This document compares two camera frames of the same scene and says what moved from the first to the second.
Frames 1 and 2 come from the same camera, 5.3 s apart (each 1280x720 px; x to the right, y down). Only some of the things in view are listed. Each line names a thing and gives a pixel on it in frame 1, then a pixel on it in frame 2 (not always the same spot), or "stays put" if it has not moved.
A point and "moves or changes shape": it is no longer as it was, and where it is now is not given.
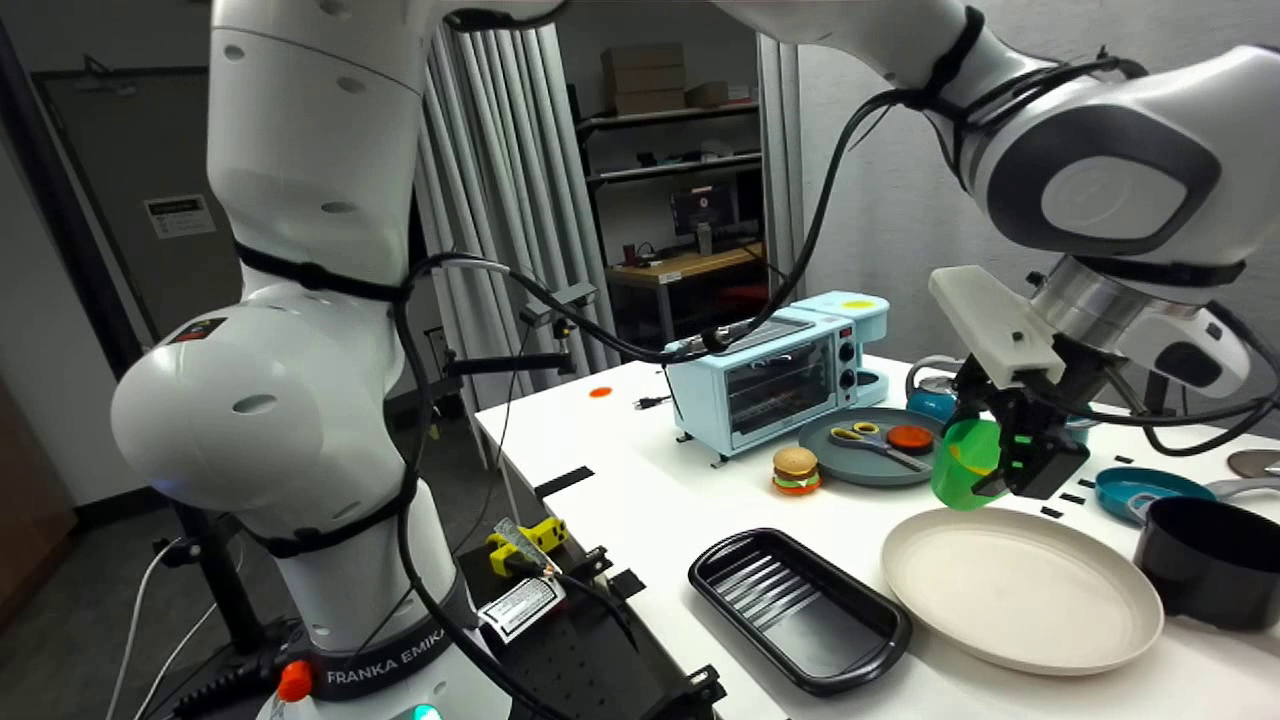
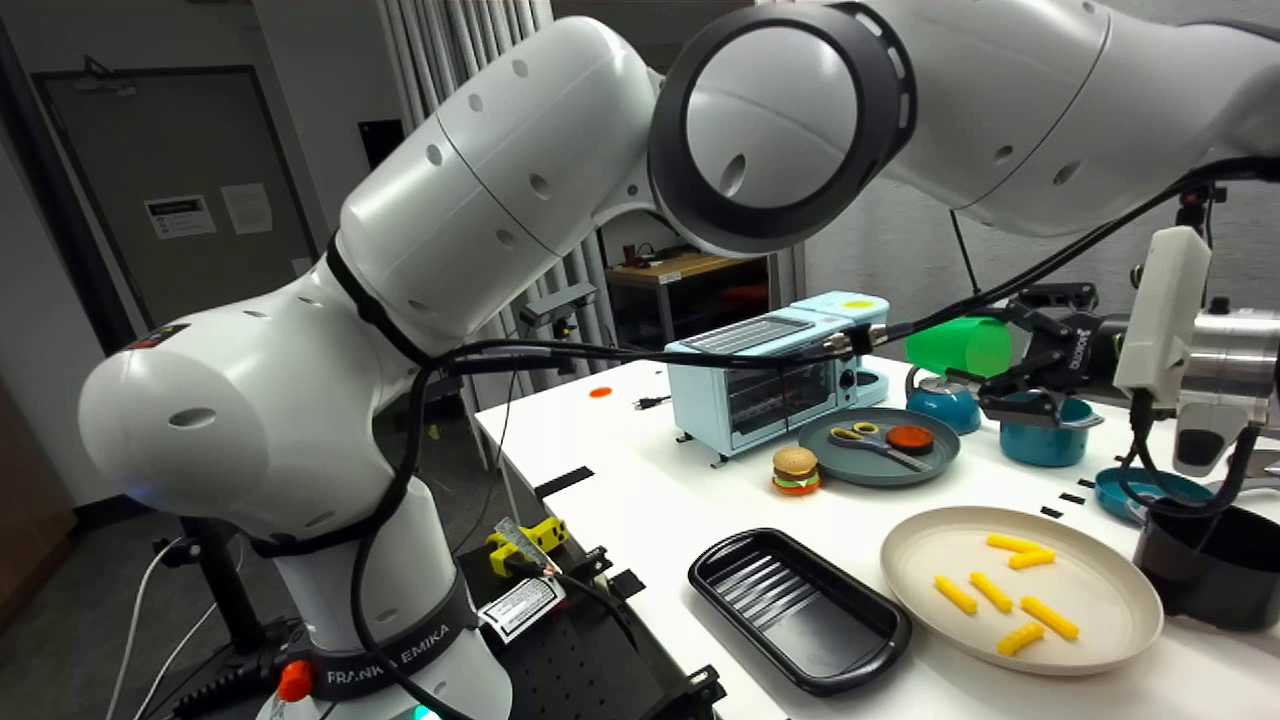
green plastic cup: [965, 453] moves or changes shape
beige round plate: [1024, 588] stays put
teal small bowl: [1135, 488] stays put
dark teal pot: [1215, 560] stays put
